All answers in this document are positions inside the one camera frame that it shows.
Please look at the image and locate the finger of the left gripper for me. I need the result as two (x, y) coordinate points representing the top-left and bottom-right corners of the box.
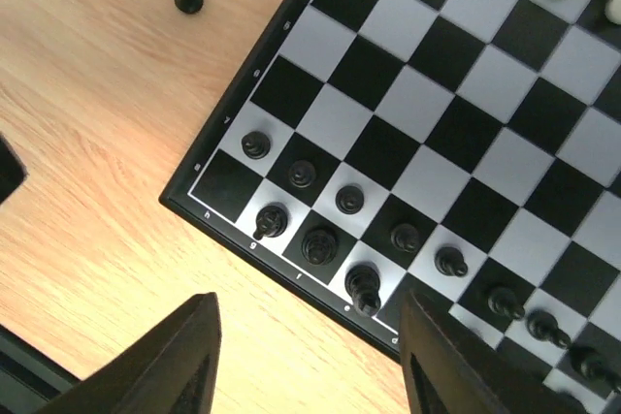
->
(0, 136), (27, 204)

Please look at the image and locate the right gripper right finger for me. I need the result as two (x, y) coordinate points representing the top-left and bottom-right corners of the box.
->
(399, 291), (579, 414)

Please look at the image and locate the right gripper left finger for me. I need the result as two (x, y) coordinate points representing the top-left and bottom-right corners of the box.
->
(39, 292), (221, 414)

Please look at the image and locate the black pawn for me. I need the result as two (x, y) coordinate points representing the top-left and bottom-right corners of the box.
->
(434, 245), (469, 277)

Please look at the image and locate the black piece lowest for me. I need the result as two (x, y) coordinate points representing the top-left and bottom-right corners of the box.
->
(526, 309), (572, 349)
(241, 131), (271, 160)

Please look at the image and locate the black knight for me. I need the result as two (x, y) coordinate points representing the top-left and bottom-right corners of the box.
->
(252, 204), (288, 240)

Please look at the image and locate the black and silver chessboard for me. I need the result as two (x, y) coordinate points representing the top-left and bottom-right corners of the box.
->
(160, 0), (620, 413)

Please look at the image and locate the white pawn second row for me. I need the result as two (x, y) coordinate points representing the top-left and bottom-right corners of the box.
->
(605, 0), (621, 25)

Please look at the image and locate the black aluminium front rail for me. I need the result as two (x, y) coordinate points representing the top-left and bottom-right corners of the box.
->
(0, 326), (81, 414)

